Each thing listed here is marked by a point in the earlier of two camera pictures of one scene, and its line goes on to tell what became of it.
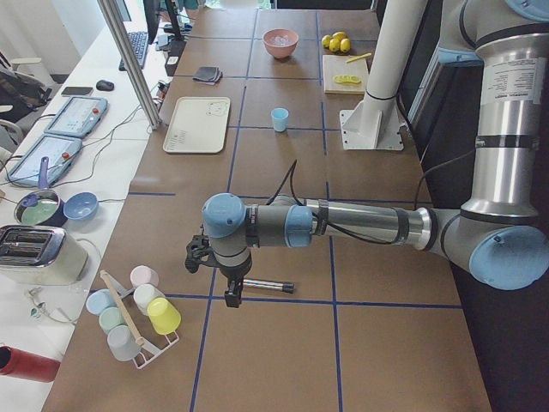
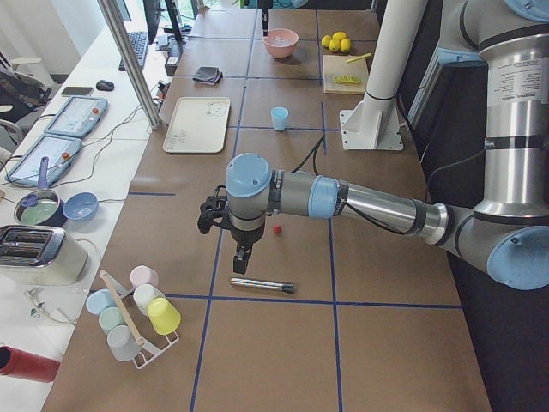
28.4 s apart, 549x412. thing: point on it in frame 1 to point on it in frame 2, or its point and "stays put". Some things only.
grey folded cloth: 208,75 stays put
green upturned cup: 110,318 stays put
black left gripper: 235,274 to 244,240
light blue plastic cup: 280,118 stays put
